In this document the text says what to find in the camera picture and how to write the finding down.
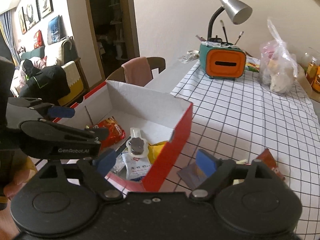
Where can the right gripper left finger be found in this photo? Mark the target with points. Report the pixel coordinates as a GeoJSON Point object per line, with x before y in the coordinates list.
{"type": "Point", "coordinates": [94, 173]}

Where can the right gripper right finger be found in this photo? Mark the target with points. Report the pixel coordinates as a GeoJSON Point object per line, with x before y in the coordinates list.
{"type": "Point", "coordinates": [219, 173]}

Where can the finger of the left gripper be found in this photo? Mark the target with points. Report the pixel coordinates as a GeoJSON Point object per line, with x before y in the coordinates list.
{"type": "Point", "coordinates": [100, 133]}
{"type": "Point", "coordinates": [60, 112]}

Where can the grey purple snack packet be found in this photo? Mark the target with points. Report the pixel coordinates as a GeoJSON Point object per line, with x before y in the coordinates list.
{"type": "Point", "coordinates": [192, 176]}

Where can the brown Oreo snack bag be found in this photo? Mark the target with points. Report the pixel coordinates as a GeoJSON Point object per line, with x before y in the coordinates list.
{"type": "Point", "coordinates": [267, 158]}

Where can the white red-logo snack packet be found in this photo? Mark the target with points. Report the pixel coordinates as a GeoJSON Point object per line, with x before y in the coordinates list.
{"type": "Point", "coordinates": [136, 168]}

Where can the person left hand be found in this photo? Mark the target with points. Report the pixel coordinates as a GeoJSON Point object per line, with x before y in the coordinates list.
{"type": "Point", "coordinates": [22, 173]}

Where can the red orange snack packet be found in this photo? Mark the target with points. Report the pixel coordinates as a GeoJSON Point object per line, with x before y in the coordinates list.
{"type": "Point", "coordinates": [116, 133]}

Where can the pale yellow snack packet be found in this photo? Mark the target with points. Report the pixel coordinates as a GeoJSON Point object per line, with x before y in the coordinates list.
{"type": "Point", "coordinates": [242, 162]}

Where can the jelly cup with dark lid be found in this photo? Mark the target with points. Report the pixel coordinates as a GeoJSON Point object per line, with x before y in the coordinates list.
{"type": "Point", "coordinates": [136, 145]}

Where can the sofa with clothes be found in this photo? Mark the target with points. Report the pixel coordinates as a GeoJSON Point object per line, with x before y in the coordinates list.
{"type": "Point", "coordinates": [52, 73]}

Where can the red cardboard box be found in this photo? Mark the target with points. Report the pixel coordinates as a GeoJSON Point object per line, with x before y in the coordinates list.
{"type": "Point", "coordinates": [159, 116]}

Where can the checkered white tablecloth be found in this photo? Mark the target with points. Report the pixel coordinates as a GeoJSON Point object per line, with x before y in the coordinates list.
{"type": "Point", "coordinates": [239, 119]}

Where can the pink cloth on chair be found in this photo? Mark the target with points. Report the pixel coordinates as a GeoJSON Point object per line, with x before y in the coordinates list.
{"type": "Point", "coordinates": [137, 71]}

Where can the wooden chair with pink cloth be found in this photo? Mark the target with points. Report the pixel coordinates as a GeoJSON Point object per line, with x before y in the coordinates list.
{"type": "Point", "coordinates": [154, 62]}

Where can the orange teal tissue box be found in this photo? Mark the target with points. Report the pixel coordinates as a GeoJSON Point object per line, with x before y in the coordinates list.
{"type": "Point", "coordinates": [222, 60]}

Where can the clear plastic bag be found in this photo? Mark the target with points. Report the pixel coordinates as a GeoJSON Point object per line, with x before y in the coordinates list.
{"type": "Point", "coordinates": [278, 68]}

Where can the amber jar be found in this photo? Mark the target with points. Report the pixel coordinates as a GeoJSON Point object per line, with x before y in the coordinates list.
{"type": "Point", "coordinates": [312, 74]}

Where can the silver desk lamp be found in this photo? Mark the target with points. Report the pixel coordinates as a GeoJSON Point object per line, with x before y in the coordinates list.
{"type": "Point", "coordinates": [237, 11]}

